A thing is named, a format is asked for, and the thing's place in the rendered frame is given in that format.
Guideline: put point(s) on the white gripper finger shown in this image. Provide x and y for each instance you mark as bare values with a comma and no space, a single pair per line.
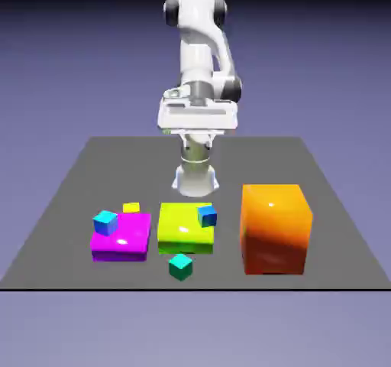
184,139
210,140

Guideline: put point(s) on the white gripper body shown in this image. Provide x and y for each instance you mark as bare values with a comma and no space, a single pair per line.
197,114

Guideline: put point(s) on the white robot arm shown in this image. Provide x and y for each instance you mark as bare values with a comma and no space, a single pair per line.
195,52

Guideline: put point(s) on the small yellow cube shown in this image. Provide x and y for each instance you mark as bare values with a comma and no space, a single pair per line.
131,207

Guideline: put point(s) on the small light blue cube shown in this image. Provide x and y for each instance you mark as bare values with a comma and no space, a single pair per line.
105,222

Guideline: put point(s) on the small teal cube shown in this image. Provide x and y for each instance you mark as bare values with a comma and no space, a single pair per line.
180,266

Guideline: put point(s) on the large lime green box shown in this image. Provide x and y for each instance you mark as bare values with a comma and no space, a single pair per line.
183,226

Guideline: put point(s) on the large orange box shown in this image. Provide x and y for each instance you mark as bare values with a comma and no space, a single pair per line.
275,229

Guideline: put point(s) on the large magenta box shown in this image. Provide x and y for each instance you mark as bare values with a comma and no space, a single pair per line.
128,238

